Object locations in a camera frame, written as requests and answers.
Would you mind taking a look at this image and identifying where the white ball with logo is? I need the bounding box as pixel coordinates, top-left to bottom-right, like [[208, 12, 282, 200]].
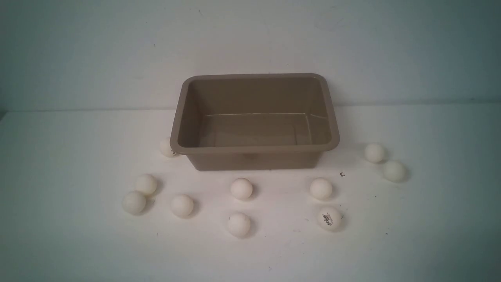
[[317, 207, 343, 231]]

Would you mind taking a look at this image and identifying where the brown plastic storage bin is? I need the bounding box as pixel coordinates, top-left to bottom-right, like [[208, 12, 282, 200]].
[[170, 73, 340, 171]]

